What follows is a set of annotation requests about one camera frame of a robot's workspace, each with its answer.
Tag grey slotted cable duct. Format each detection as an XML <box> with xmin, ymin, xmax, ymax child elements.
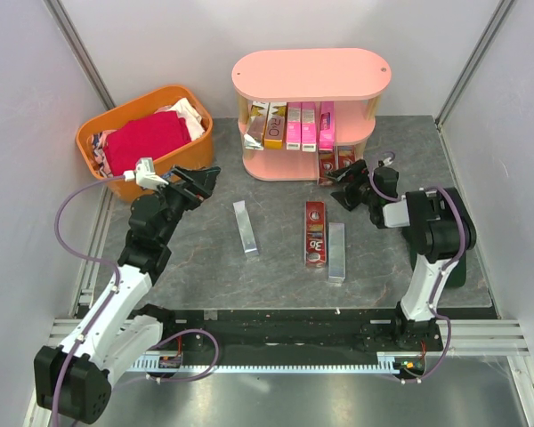
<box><xmin>126</xmin><ymin>352</ymin><xmax>426</xmax><ymax>375</ymax></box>

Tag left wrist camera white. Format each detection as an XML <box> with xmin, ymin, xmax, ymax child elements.
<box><xmin>123</xmin><ymin>157</ymin><xmax>169</xmax><ymax>190</ymax></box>

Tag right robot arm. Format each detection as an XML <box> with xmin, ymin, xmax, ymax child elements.
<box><xmin>324</xmin><ymin>157</ymin><xmax>477</xmax><ymax>350</ymax></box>

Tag orange plastic basket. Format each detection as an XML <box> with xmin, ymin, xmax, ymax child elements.
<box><xmin>75</xmin><ymin>85</ymin><xmax>214</xmax><ymax>205</ymax></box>

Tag dark red toothpaste box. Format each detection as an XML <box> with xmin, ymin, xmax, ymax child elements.
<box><xmin>318</xmin><ymin>150</ymin><xmax>336</xmax><ymax>186</ymax></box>

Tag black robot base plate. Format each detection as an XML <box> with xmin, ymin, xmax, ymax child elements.
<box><xmin>126</xmin><ymin>305</ymin><xmax>444</xmax><ymax>357</ymax></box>

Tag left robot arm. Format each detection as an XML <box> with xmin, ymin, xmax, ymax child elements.
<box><xmin>34</xmin><ymin>157</ymin><xmax>221</xmax><ymax>426</ymax></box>

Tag pink toothpaste box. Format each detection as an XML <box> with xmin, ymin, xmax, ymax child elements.
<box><xmin>286</xmin><ymin>102</ymin><xmax>302</xmax><ymax>150</ymax></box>
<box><xmin>301</xmin><ymin>101</ymin><xmax>317</xmax><ymax>152</ymax></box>
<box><xmin>319</xmin><ymin>101</ymin><xmax>336</xmax><ymax>151</ymax></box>

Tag red folded cloth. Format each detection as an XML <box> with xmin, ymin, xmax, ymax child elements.
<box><xmin>103</xmin><ymin>111</ymin><xmax>191</xmax><ymax>175</ymax></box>

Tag red 3D toothpaste box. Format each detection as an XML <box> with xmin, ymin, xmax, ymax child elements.
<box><xmin>304</xmin><ymin>201</ymin><xmax>328</xmax><ymax>268</ymax></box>
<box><xmin>336</xmin><ymin>146</ymin><xmax>357</xmax><ymax>169</ymax></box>

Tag pink three-tier shelf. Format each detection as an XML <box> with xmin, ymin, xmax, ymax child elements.
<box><xmin>231</xmin><ymin>48</ymin><xmax>392</xmax><ymax>159</ymax></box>

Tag orange R.O toothpaste box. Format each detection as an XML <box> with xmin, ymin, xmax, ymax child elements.
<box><xmin>263</xmin><ymin>102</ymin><xmax>287</xmax><ymax>149</ymax></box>

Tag silver toothpaste box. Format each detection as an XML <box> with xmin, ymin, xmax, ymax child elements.
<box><xmin>233</xmin><ymin>200</ymin><xmax>259</xmax><ymax>257</ymax></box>
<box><xmin>328</xmin><ymin>222</ymin><xmax>346</xmax><ymax>285</ymax></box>

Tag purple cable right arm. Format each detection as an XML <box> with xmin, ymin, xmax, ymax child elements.
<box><xmin>368</xmin><ymin>153</ymin><xmax>468</xmax><ymax>386</ymax></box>

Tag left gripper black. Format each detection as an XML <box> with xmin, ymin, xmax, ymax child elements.
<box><xmin>151</xmin><ymin>165</ymin><xmax>220</xmax><ymax>245</ymax></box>

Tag white and patterned cloths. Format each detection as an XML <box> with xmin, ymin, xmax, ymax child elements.
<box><xmin>87</xmin><ymin>98</ymin><xmax>205</xmax><ymax>177</ymax></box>

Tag dark green baseball cap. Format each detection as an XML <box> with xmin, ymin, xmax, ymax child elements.
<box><xmin>409</xmin><ymin>249</ymin><xmax>467</xmax><ymax>289</ymax></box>

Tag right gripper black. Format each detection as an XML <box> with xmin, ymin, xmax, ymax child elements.
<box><xmin>324</xmin><ymin>158</ymin><xmax>377</xmax><ymax>212</ymax></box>

